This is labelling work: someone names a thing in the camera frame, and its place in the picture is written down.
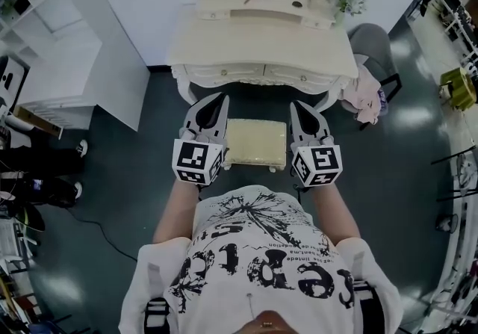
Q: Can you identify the person's white printed shirt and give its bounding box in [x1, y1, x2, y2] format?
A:
[118, 185, 403, 334]

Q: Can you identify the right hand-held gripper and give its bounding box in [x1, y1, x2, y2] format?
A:
[290, 101, 344, 188]

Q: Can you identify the person's right forearm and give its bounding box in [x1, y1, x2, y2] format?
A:
[309, 181, 362, 246]

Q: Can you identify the white machine with black marks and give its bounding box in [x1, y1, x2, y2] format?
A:
[0, 55, 31, 108]

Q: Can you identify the white shelf unit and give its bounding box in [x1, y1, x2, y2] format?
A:
[0, 0, 152, 132]

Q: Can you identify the grey chair with black legs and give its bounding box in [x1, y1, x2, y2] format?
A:
[347, 23, 403, 132]

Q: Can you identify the black backpack strap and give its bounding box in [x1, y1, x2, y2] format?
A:
[352, 279, 375, 303]
[144, 297, 171, 330]

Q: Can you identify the long white table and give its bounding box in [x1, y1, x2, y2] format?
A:
[432, 130, 478, 326]

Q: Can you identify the white dressing table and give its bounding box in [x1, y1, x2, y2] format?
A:
[166, 0, 360, 112]

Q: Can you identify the cream upholstered stool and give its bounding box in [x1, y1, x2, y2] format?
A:
[223, 118, 288, 173]

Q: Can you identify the person's head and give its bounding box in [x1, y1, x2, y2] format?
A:
[241, 309, 297, 334]

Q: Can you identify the black floor cable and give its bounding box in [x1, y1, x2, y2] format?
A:
[66, 208, 139, 262]

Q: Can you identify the pink cloth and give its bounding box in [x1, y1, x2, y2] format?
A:
[340, 63, 390, 126]

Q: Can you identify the brown cardboard box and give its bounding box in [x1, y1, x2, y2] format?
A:
[13, 105, 63, 140]

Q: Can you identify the person's left forearm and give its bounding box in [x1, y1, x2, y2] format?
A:
[152, 175, 201, 244]

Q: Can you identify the white cluttered desk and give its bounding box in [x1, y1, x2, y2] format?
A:
[406, 0, 478, 67]

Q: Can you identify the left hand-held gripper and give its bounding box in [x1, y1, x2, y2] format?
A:
[172, 92, 231, 187]

